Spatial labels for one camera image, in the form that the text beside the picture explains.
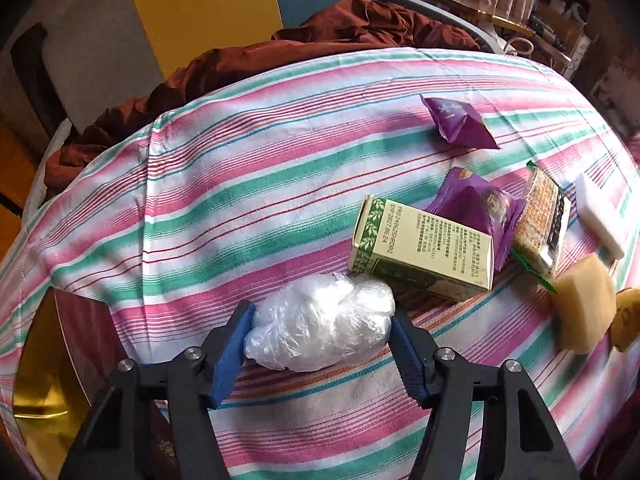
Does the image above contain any wooden desk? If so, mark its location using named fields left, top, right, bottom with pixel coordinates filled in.
left=385, top=0, right=573, bottom=63

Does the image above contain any yellow sponge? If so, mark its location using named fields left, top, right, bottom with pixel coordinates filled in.
left=549, top=252, right=617, bottom=354

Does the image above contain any pale green carton box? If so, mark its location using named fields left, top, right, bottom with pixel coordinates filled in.
left=347, top=195, right=497, bottom=304

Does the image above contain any purple snack packet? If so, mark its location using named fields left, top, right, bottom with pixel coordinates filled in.
left=424, top=166, right=528, bottom=267
left=420, top=94, right=501, bottom=151

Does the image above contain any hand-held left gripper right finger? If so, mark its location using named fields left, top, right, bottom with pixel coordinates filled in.
left=390, top=310, right=582, bottom=480

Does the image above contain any clear plastic bag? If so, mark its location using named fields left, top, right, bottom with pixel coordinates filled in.
left=243, top=272, right=397, bottom=373

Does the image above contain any yellow plush toy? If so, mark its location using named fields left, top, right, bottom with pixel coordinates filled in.
left=612, top=287, right=640, bottom=354

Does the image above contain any grey yellow blue headboard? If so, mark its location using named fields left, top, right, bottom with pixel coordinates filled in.
left=0, top=0, right=387, bottom=138

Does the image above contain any cluttered shelf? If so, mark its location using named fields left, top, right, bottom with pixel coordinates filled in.
left=525, top=0, right=601, bottom=68

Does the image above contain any gold cardboard box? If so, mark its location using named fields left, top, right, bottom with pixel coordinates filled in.
left=12, top=287, right=173, bottom=480

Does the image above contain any white foam block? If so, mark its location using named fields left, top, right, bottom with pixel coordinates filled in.
left=573, top=172, right=627, bottom=261

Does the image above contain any cereal bar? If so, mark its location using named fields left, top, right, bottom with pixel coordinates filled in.
left=509, top=160, right=572, bottom=295

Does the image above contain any rust brown blanket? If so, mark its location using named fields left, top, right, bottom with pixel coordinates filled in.
left=43, top=0, right=482, bottom=192

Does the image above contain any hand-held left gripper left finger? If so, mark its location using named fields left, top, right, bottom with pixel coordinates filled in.
left=59, top=300, right=258, bottom=480

